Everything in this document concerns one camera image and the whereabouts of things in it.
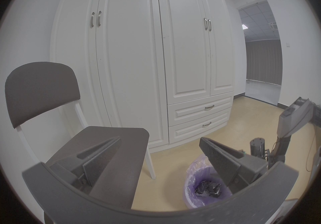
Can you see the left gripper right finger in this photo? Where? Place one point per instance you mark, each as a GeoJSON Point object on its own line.
{"type": "Point", "coordinates": [223, 162]}

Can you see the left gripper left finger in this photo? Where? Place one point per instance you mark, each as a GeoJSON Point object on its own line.
{"type": "Point", "coordinates": [97, 162]}

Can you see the purple plastic bag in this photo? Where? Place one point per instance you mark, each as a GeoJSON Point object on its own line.
{"type": "Point", "coordinates": [194, 167]}

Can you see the black white plastic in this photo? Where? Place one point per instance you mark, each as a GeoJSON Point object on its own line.
{"type": "Point", "coordinates": [208, 189]}

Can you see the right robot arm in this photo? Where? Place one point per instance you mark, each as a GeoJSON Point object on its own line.
{"type": "Point", "coordinates": [293, 120]}

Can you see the white chair dark grey seat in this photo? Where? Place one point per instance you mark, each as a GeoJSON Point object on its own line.
{"type": "Point", "coordinates": [40, 90]}

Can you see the grey curtain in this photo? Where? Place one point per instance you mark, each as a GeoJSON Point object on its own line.
{"type": "Point", "coordinates": [263, 62]}

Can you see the white wardrobe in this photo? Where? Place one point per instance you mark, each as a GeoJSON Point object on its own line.
{"type": "Point", "coordinates": [130, 42]}

